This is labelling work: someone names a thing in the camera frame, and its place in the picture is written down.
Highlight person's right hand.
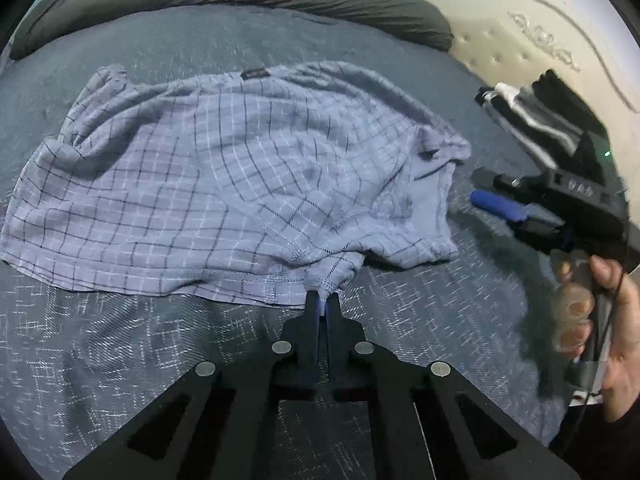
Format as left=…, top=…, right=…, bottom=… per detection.
left=552, top=256, right=639, bottom=422

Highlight cream ornate headboard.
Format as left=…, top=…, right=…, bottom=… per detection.
left=416, top=0, right=640, bottom=181

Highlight black white striped garment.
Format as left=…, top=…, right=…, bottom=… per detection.
left=475, top=70, right=614, bottom=183

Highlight blue plaid boxer shorts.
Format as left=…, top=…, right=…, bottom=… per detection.
left=1, top=62, right=471, bottom=307

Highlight dark blue patterned bedspread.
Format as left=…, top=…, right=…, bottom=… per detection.
left=1, top=6, right=565, bottom=479

